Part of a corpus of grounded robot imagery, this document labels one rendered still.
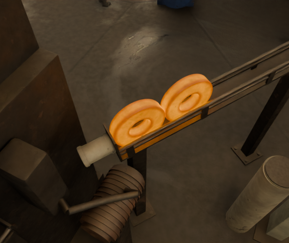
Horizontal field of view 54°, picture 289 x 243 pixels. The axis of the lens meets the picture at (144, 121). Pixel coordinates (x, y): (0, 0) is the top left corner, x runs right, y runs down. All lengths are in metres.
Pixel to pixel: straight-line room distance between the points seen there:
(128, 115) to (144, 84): 1.14
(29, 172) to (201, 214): 0.96
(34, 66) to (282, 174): 0.78
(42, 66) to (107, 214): 0.44
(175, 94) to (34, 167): 0.38
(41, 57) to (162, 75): 1.24
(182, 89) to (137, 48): 1.37
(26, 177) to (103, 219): 0.30
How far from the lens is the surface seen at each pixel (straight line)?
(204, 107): 0.82
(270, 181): 0.97
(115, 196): 0.82
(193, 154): 1.54
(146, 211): 1.39
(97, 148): 0.74
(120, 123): 0.70
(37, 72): 0.70
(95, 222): 0.84
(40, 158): 0.64
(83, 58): 2.04
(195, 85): 0.75
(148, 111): 0.71
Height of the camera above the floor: 1.33
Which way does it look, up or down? 55 degrees down
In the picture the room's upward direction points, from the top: straight up
